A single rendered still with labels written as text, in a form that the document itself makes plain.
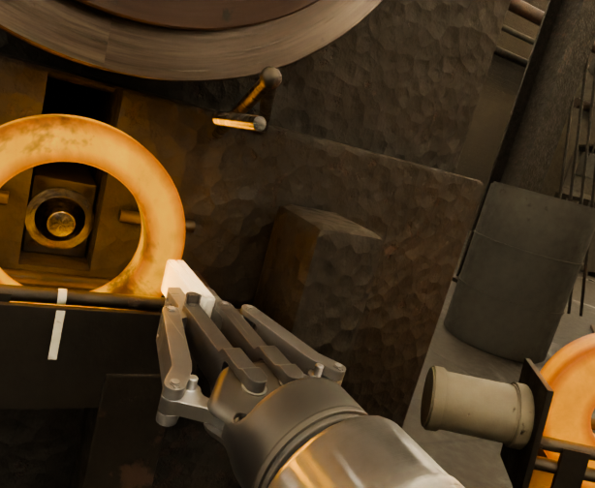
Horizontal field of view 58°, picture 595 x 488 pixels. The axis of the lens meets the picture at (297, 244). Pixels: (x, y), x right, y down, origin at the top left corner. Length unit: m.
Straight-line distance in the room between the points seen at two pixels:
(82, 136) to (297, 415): 0.26
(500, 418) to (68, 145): 0.43
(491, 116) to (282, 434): 8.99
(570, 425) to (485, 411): 0.08
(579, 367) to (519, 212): 2.45
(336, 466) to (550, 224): 2.75
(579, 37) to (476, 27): 3.98
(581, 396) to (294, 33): 0.40
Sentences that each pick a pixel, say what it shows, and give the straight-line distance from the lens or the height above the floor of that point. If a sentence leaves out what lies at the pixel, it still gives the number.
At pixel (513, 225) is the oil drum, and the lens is 2.97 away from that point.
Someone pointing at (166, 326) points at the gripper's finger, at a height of 0.73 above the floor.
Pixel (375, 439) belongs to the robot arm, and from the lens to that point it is 0.25.
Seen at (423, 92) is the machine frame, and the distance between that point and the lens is 0.71.
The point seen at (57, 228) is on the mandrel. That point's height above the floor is 0.73.
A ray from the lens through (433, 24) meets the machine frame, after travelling 0.71.
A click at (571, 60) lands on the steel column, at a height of 1.88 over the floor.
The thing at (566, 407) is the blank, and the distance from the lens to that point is 0.55.
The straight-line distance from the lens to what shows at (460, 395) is 0.52.
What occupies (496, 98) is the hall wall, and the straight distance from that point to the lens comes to 9.22.
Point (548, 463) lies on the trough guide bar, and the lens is 0.55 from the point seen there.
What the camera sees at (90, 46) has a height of 0.89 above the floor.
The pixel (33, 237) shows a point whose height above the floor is 0.72.
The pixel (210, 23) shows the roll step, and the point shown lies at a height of 0.93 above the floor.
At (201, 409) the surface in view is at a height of 0.72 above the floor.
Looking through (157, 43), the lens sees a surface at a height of 0.91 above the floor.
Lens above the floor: 0.87
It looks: 12 degrees down
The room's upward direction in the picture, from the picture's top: 15 degrees clockwise
